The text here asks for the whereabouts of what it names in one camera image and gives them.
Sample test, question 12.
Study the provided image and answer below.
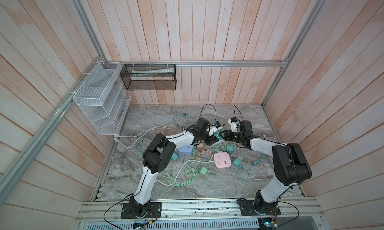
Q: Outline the green charger plug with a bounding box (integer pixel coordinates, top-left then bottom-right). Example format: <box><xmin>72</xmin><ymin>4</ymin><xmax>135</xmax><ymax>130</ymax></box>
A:
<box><xmin>198</xmin><ymin>166</ymin><xmax>210</xmax><ymax>176</ymax></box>

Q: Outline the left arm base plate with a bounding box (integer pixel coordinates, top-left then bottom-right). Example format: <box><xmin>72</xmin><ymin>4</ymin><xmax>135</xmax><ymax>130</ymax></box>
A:
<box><xmin>121</xmin><ymin>202</ymin><xmax>162</xmax><ymax>219</ymax></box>

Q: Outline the teal usb cable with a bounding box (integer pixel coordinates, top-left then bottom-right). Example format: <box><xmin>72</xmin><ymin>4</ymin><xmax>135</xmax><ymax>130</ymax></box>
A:
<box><xmin>173</xmin><ymin>113</ymin><xmax>190</xmax><ymax>127</ymax></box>

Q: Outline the blue power strip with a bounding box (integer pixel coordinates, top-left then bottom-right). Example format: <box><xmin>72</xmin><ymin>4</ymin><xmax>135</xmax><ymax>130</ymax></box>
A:
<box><xmin>178</xmin><ymin>145</ymin><xmax>194</xmax><ymax>155</ymax></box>

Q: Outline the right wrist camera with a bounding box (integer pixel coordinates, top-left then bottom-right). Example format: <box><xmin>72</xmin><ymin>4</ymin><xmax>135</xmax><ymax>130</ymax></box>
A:
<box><xmin>228</xmin><ymin>117</ymin><xmax>240</xmax><ymax>132</ymax></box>

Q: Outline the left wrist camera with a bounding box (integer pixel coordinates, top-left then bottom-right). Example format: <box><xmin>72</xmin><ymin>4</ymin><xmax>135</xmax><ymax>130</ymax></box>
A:
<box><xmin>209</xmin><ymin>121</ymin><xmax>223</xmax><ymax>136</ymax></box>

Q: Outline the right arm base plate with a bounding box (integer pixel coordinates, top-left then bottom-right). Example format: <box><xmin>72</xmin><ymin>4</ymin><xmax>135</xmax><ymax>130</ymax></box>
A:
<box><xmin>237</xmin><ymin>198</ymin><xmax>281</xmax><ymax>216</ymax></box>

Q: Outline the black mesh basket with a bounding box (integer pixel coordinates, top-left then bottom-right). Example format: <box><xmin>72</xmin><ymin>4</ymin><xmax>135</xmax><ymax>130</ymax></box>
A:
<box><xmin>120</xmin><ymin>63</ymin><xmax>177</xmax><ymax>91</ymax></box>

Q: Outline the teal plug from blue strip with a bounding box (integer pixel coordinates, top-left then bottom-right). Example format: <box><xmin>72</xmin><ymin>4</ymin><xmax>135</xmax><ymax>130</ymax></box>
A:
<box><xmin>171</xmin><ymin>153</ymin><xmax>179</xmax><ymax>161</ymax></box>

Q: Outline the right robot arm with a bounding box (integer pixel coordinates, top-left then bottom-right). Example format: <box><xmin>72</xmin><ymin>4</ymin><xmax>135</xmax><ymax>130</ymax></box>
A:
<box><xmin>219</xmin><ymin>118</ymin><xmax>312</xmax><ymax>213</ymax></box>

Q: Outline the white wire mesh shelf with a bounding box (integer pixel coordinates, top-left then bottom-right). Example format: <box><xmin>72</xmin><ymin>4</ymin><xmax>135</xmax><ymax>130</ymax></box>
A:
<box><xmin>73</xmin><ymin>62</ymin><xmax>132</xmax><ymax>136</ymax></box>

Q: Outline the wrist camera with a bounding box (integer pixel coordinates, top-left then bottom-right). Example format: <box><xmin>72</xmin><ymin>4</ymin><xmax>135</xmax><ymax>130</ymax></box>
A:
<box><xmin>228</xmin><ymin>117</ymin><xmax>240</xmax><ymax>132</ymax></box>
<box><xmin>209</xmin><ymin>121</ymin><xmax>223</xmax><ymax>136</ymax></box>

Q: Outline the aluminium frame rail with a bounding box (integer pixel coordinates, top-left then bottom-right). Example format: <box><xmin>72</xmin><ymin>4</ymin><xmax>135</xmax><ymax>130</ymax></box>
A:
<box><xmin>114</xmin><ymin>60</ymin><xmax>288</xmax><ymax>68</ymax></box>

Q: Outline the teal charger plug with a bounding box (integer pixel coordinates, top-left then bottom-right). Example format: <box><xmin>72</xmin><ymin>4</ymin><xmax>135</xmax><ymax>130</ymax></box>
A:
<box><xmin>232</xmin><ymin>158</ymin><xmax>243</xmax><ymax>169</ymax></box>
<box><xmin>226</xmin><ymin>145</ymin><xmax>235</xmax><ymax>155</ymax></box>

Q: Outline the pink power strip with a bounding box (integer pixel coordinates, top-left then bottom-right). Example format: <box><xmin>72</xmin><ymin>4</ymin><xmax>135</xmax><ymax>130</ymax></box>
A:
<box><xmin>214</xmin><ymin>152</ymin><xmax>232</xmax><ymax>169</ymax></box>

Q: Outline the pink charger plug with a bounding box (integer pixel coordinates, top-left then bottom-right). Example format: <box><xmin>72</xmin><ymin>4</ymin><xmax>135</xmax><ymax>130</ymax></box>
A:
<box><xmin>197</xmin><ymin>143</ymin><xmax>206</xmax><ymax>151</ymax></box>

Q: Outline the white power cord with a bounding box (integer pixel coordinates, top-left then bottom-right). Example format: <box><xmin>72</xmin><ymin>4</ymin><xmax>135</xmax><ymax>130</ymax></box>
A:
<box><xmin>113</xmin><ymin>124</ymin><xmax>215</xmax><ymax>187</ymax></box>

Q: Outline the light green usb cable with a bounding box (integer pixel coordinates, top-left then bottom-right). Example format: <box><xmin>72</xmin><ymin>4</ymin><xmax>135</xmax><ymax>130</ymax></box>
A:
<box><xmin>163</xmin><ymin>142</ymin><xmax>226</xmax><ymax>187</ymax></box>

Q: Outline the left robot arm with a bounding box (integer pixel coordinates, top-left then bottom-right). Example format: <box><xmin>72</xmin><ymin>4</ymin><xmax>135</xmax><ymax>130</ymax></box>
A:
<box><xmin>130</xmin><ymin>118</ymin><xmax>223</xmax><ymax>215</ymax></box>

